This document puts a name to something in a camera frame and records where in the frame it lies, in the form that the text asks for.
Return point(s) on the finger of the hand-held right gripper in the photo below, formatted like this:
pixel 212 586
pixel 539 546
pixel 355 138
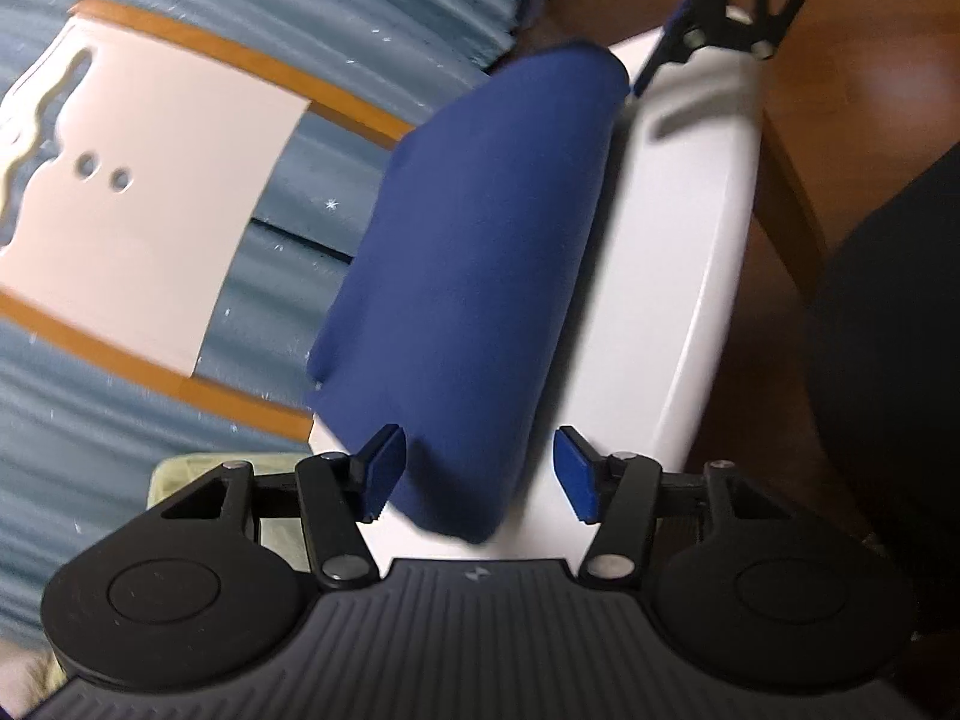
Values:
pixel 681 15
pixel 780 7

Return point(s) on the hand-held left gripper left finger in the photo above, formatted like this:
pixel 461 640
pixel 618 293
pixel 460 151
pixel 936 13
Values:
pixel 386 465

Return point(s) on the white plastic stool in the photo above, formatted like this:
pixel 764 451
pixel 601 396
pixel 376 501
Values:
pixel 660 277

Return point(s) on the navy blue garment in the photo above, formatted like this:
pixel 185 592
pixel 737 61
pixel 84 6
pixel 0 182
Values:
pixel 480 277

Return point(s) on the person's dark clothing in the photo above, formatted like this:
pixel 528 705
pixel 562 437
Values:
pixel 900 390

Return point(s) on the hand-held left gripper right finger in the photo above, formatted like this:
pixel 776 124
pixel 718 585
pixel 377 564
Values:
pixel 574 472

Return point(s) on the pink panel with wooden frame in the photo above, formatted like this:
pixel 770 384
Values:
pixel 135 240

